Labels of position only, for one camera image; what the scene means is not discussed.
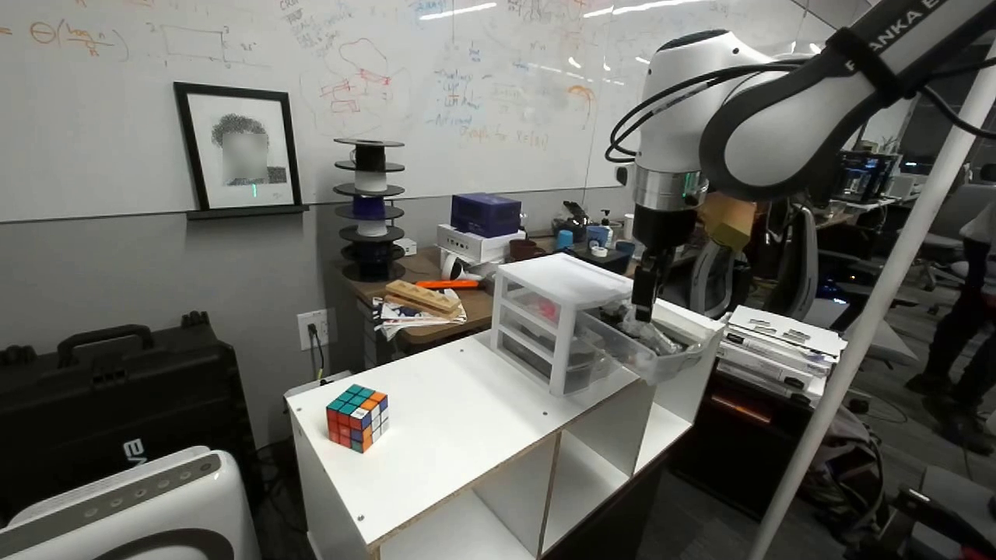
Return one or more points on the white and grey appliance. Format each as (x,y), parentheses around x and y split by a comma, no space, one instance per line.
(125,516)

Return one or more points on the loose papers on desk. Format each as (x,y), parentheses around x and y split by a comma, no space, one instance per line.
(407,317)

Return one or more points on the person in dark clothes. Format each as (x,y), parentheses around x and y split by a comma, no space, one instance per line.
(966,330)

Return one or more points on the white plastic drawer unit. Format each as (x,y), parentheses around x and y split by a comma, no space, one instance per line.
(554,283)

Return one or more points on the black framed portrait drawing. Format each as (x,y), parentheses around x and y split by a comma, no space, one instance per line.
(239,144)

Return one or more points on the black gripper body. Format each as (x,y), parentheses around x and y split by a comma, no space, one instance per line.
(660,237)

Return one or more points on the colourful Rubik's cube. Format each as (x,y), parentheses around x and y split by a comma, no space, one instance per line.
(360,417)

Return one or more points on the white flat box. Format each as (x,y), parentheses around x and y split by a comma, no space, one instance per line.
(471,247)

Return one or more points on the stack of filament spools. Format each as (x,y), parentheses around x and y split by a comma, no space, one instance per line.
(372,243)

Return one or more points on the scribbled whiteboard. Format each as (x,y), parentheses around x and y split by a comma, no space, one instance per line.
(468,93)

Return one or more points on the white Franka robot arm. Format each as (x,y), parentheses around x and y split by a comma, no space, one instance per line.
(788,114)

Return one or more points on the dark blue box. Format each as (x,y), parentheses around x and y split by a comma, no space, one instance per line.
(487,213)

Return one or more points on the black hard carrying case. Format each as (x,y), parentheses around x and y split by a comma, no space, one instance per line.
(114,406)

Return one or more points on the white slanted pole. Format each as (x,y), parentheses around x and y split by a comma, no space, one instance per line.
(885,289)

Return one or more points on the white cubby shelf table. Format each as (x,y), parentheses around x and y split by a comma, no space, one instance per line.
(446,424)

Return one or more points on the white wall outlet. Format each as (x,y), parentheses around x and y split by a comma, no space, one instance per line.
(312,328)

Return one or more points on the clear plastic drawer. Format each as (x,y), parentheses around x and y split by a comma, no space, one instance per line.
(674,352)

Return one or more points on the wooden block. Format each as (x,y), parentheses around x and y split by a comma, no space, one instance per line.
(421,293)

